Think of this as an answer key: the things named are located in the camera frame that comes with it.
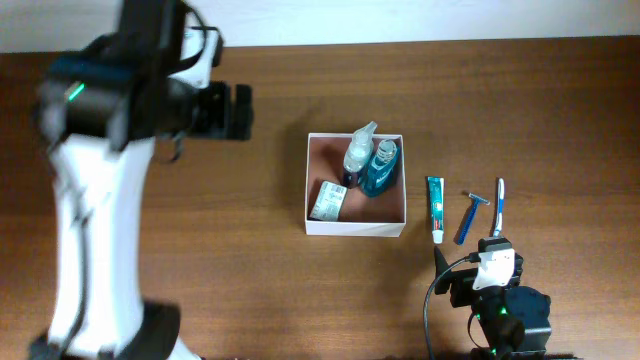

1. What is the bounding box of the blue disposable razor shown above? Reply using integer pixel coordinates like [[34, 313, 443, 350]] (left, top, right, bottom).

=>
[[455, 192, 490, 246]]

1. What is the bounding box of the teal Colgate toothpaste tube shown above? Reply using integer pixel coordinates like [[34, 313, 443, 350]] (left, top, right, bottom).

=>
[[427, 177, 444, 244]]

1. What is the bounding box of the blue white toothbrush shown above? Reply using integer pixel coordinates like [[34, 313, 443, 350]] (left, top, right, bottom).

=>
[[492, 178, 505, 237]]

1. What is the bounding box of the clear spray bottle dark liquid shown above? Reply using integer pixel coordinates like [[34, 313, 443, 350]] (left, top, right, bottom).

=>
[[341, 121, 378, 189]]

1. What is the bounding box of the green white Dettol soap box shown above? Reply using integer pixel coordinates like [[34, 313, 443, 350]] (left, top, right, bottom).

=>
[[310, 181, 347, 222]]

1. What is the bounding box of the teal Listerine mouthwash bottle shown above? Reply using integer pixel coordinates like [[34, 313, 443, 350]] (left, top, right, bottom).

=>
[[361, 139, 399, 198]]

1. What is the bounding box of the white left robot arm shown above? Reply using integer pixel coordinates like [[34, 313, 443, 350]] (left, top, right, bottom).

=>
[[27, 0, 254, 359]]

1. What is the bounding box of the white box pink interior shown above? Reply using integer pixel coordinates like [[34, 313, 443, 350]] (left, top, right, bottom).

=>
[[305, 133, 407, 237]]

